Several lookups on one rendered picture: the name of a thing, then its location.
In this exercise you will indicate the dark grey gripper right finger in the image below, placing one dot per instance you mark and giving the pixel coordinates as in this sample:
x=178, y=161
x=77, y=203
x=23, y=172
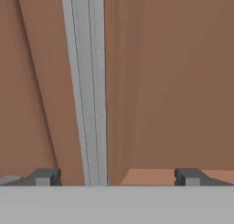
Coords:
x=190, y=175

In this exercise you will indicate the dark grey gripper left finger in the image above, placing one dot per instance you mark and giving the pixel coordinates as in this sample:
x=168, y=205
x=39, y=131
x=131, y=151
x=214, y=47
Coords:
x=45, y=176

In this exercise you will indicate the light brown cabinet ledge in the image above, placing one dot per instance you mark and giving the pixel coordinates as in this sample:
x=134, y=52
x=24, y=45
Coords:
x=149, y=177

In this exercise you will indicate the brown wooden cabinet door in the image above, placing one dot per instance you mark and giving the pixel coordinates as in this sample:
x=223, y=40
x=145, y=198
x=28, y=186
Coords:
x=55, y=66
x=15, y=112

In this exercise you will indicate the brown wooden cabinet side panel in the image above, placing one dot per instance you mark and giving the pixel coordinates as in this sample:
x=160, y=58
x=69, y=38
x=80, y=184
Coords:
x=170, y=81

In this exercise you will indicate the grey vertical trim strip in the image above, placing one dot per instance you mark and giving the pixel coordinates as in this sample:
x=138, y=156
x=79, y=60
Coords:
x=88, y=81

